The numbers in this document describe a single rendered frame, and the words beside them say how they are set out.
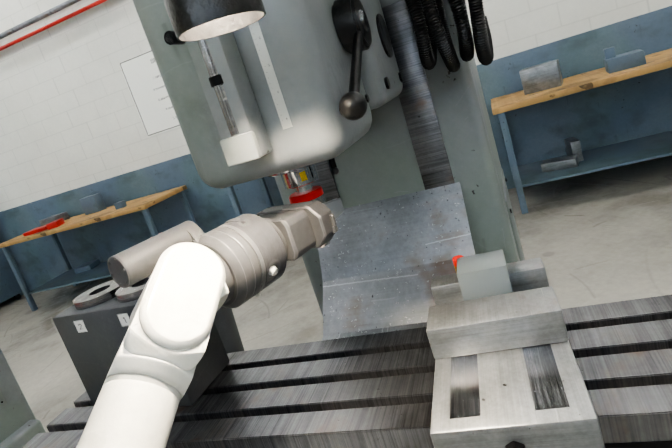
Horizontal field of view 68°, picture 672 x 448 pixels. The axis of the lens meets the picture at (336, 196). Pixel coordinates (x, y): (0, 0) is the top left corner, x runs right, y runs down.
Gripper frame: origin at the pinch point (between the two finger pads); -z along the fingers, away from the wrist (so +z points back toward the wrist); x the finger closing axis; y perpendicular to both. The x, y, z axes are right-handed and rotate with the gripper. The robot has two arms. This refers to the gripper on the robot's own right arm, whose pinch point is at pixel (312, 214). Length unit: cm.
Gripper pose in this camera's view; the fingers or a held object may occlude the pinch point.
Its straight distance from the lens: 67.4
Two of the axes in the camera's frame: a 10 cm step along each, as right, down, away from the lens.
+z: -5.6, 3.3, -7.6
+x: -7.8, 1.2, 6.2
